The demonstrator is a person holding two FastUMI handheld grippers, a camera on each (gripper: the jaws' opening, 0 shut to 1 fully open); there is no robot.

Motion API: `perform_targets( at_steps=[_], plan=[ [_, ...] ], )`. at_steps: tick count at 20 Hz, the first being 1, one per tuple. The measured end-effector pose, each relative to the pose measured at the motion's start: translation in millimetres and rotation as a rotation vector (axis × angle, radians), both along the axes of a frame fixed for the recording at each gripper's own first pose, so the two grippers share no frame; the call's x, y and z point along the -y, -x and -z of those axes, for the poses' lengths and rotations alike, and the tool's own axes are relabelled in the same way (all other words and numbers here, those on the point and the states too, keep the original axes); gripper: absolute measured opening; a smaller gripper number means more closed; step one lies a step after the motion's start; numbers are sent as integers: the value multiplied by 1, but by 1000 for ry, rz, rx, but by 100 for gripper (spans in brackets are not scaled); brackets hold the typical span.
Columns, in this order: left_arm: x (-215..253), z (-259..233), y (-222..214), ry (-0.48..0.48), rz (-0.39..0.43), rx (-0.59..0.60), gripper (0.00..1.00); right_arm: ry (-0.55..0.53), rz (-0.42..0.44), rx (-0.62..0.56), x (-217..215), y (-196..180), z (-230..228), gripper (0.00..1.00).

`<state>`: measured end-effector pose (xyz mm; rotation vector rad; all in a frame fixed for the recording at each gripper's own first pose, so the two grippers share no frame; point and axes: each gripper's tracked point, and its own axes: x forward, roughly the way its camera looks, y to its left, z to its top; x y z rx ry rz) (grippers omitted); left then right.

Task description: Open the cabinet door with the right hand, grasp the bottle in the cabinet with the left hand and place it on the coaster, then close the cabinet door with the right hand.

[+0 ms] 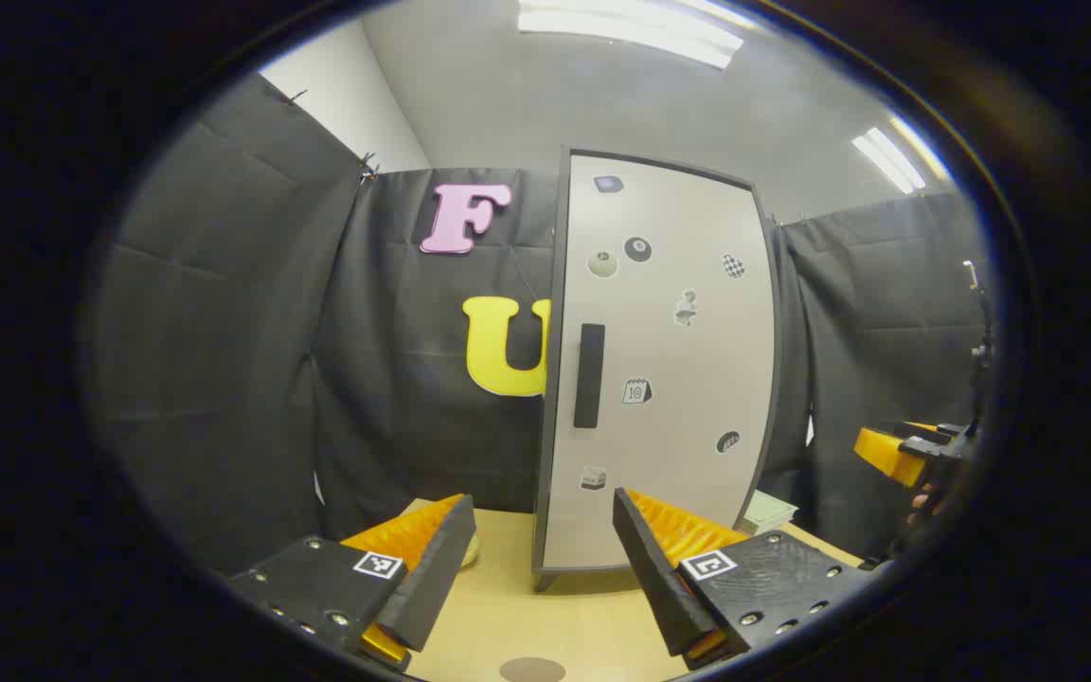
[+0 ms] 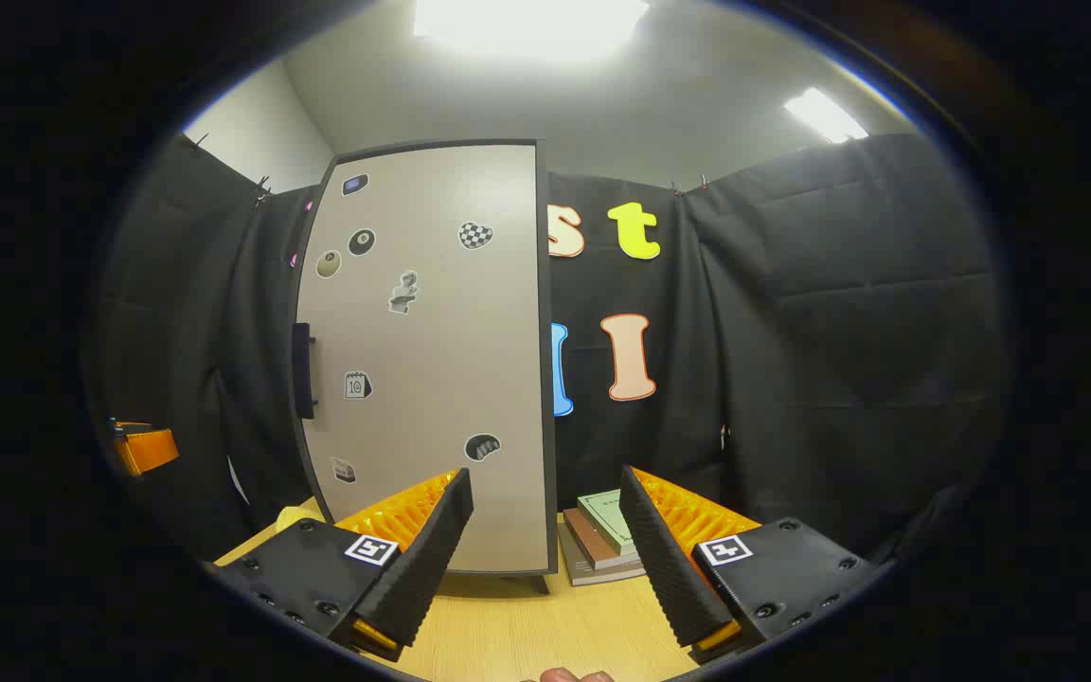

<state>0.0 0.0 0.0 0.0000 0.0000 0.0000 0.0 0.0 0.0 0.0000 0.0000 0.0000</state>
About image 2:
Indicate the dark grey cabinet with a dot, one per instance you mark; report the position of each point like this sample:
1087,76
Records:
548,379

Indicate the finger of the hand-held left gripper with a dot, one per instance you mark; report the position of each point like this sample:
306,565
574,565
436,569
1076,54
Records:
148,450

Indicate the large ceiling light panel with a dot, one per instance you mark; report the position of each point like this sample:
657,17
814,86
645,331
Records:
527,24

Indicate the grey cabinet door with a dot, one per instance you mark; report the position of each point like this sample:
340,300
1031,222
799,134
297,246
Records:
441,360

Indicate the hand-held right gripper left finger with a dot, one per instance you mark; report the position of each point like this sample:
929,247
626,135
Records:
432,559

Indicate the narrow ceiling light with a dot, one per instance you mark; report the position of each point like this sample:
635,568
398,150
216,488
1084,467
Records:
825,114

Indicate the black backdrop cloth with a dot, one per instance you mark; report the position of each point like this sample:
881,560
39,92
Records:
839,332

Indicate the yellow plush toy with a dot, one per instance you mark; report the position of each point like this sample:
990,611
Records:
295,518

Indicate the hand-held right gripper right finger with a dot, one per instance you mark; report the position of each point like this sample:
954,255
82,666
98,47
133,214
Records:
664,568

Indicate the brown book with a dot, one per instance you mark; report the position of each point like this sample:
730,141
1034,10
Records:
593,549

